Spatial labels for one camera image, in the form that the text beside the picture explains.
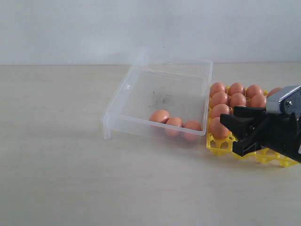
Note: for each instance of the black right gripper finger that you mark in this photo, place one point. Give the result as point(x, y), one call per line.
point(248, 114)
point(244, 130)

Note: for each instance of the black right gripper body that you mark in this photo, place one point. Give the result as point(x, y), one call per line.
point(278, 132)

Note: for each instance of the brown egg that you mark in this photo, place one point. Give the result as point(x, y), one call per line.
point(217, 87)
point(174, 121)
point(237, 99)
point(160, 116)
point(253, 90)
point(258, 101)
point(236, 87)
point(218, 130)
point(273, 91)
point(218, 98)
point(218, 110)
point(193, 125)

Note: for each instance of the yellow plastic egg tray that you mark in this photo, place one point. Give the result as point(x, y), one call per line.
point(221, 147)

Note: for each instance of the clear plastic container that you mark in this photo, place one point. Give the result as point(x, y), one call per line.
point(161, 80)

